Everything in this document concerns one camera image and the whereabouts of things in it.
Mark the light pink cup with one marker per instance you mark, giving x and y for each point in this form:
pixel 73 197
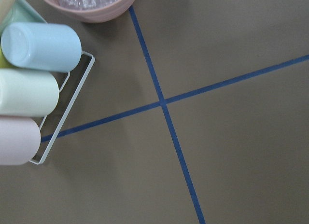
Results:
pixel 20 139

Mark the white cup rack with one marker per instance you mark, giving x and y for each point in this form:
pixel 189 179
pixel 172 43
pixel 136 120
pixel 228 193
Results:
pixel 71 85

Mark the light blue cup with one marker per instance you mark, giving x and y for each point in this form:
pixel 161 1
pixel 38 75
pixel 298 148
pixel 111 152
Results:
pixel 41 46

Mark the light green cup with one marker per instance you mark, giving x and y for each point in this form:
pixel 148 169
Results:
pixel 32 93

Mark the pink bowl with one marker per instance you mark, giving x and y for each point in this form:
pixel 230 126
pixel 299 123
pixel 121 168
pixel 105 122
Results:
pixel 91 11

